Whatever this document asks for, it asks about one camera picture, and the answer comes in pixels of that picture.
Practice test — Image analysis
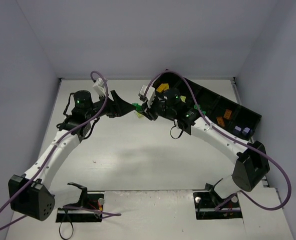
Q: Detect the green lego from stack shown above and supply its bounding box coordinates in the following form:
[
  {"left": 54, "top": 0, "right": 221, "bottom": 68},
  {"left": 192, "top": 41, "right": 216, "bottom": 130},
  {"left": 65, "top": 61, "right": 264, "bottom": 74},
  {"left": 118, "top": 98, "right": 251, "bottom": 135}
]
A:
[{"left": 132, "top": 103, "right": 142, "bottom": 112}]

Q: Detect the yellow lego brick from stack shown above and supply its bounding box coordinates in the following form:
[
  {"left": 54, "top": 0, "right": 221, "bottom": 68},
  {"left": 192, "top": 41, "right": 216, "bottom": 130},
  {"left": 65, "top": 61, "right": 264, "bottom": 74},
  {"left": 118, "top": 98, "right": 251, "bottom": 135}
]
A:
[{"left": 156, "top": 83, "right": 169, "bottom": 93}]

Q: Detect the brown lego plate from stack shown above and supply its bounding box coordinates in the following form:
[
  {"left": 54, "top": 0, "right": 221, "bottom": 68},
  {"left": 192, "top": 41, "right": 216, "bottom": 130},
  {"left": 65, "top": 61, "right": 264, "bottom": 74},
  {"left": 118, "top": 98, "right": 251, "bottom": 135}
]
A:
[{"left": 223, "top": 109, "right": 232, "bottom": 120}]

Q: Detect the brown lego brick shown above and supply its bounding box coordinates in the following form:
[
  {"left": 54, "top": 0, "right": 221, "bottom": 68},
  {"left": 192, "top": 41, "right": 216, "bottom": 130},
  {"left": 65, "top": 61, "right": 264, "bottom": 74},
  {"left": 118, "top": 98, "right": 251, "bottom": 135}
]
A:
[{"left": 216, "top": 117, "right": 225, "bottom": 128}]

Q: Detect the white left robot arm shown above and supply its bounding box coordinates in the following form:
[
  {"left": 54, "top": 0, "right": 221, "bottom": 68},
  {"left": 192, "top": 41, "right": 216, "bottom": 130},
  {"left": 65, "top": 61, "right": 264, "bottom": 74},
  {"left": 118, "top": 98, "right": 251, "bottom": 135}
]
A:
[{"left": 8, "top": 90, "right": 136, "bottom": 221}]

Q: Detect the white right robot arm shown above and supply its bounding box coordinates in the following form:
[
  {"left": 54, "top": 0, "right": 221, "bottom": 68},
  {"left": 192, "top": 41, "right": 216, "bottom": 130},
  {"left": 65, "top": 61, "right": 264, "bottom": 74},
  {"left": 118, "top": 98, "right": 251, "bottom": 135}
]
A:
[{"left": 139, "top": 85, "right": 270, "bottom": 199}]

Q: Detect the black compartment sorting tray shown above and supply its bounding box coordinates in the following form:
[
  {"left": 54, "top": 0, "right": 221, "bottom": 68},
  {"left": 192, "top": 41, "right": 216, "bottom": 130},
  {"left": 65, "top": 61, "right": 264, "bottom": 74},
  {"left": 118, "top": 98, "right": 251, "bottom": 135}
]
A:
[{"left": 152, "top": 73, "right": 261, "bottom": 140}]

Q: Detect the lavender lego in tray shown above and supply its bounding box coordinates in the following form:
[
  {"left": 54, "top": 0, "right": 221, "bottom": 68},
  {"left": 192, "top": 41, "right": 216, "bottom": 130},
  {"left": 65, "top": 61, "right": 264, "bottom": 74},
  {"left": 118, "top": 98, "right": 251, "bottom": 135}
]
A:
[{"left": 242, "top": 127, "right": 251, "bottom": 136}]

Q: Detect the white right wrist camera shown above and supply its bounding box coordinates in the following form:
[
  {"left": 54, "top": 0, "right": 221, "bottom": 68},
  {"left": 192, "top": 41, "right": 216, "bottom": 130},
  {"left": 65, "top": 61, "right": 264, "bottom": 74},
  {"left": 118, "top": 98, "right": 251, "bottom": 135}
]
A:
[{"left": 138, "top": 85, "right": 156, "bottom": 108}]

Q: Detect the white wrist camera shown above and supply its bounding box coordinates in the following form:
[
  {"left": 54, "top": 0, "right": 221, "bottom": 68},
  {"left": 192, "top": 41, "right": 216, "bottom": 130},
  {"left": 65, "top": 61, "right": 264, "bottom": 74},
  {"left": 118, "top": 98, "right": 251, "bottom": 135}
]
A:
[
  {"left": 93, "top": 77, "right": 107, "bottom": 98},
  {"left": 138, "top": 85, "right": 156, "bottom": 108}
]

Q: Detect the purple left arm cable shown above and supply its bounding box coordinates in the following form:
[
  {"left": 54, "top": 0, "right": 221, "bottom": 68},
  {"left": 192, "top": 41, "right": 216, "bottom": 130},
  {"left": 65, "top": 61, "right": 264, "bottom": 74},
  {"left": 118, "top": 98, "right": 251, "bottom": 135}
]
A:
[{"left": 0, "top": 70, "right": 122, "bottom": 233}]

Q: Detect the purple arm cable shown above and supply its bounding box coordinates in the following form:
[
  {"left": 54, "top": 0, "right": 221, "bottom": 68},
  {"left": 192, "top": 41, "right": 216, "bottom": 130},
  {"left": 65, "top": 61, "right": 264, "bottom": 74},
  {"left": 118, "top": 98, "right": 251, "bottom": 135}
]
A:
[
  {"left": 0, "top": 70, "right": 122, "bottom": 233},
  {"left": 143, "top": 70, "right": 292, "bottom": 213}
]

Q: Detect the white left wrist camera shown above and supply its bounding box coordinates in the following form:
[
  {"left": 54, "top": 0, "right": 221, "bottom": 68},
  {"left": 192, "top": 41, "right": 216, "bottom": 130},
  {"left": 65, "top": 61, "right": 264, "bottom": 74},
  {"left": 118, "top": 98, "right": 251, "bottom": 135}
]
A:
[{"left": 93, "top": 77, "right": 107, "bottom": 98}]

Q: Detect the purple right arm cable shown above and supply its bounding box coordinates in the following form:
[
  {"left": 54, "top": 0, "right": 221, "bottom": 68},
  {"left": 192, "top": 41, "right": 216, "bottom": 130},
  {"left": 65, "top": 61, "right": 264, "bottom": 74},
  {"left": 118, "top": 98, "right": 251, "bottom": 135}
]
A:
[{"left": 143, "top": 70, "right": 292, "bottom": 213}]

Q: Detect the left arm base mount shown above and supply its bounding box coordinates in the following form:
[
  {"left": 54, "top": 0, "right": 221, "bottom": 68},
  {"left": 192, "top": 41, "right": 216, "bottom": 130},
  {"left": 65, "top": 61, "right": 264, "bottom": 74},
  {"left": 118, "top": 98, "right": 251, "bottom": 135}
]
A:
[{"left": 56, "top": 191, "right": 104, "bottom": 223}]

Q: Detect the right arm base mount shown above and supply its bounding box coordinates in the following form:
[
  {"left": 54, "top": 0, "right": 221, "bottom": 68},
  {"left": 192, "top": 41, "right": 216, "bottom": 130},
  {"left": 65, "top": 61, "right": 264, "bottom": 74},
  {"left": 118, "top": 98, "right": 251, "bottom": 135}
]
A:
[{"left": 193, "top": 191, "right": 243, "bottom": 220}]

